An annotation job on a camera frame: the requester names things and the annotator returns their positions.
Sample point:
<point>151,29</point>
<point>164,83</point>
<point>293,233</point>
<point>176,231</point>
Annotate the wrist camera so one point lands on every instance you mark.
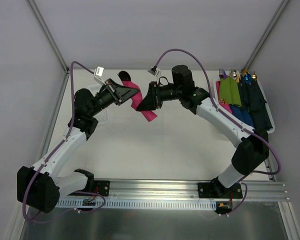
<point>98,75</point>
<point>155,71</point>

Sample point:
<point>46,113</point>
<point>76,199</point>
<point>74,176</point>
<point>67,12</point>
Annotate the right aluminium frame post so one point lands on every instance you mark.
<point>280,10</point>

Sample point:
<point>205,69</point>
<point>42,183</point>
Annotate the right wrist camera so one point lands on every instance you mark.
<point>155,71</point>

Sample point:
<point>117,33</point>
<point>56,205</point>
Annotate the aluminium front rail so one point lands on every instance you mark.
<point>186,190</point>

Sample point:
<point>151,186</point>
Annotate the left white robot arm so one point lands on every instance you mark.
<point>40,186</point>

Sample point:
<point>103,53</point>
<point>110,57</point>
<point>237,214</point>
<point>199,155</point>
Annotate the blue spoon in roll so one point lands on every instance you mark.
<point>247,78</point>

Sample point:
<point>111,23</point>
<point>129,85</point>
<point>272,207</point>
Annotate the blue rolled napkin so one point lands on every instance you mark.
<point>242,115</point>

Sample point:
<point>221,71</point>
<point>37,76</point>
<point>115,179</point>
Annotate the white slotted cable duct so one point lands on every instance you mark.
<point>142,204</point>

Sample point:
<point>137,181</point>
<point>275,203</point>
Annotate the purple metallic spoon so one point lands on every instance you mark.
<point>124,76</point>

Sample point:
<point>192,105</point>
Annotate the left aluminium frame post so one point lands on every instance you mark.
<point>47,33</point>

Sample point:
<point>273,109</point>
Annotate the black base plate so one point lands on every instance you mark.
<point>212,190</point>
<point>101,187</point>

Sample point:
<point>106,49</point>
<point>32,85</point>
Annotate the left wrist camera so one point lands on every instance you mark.
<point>98,75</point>

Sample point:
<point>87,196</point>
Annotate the purple fork in roll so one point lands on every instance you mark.
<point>222,73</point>

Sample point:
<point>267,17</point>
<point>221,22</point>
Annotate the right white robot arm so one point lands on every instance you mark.
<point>251,144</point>

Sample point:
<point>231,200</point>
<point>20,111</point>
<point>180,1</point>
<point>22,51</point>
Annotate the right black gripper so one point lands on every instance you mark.
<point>155,95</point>

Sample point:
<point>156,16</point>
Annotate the dark navy rolled napkin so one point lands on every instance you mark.
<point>256,104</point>

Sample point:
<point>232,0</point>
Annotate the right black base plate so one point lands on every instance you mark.
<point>212,190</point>

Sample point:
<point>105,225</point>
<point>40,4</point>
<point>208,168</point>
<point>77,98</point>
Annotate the aluminium frame post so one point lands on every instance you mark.
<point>280,10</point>
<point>47,33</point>

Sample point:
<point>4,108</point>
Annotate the silver spoon in roll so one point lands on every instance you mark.
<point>235,75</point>

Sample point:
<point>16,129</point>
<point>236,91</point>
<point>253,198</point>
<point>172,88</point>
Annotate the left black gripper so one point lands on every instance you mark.
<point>114,91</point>

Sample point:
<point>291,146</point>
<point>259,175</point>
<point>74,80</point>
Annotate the small white utensil basket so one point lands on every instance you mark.
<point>103,116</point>

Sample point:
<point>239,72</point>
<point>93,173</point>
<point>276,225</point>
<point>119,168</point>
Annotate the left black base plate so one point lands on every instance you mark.
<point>101,187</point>

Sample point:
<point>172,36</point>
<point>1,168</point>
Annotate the large white storage basket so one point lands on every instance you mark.
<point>243,105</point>

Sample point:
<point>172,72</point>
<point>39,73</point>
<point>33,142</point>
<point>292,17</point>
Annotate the green rolled napkin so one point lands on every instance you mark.
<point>229,91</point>

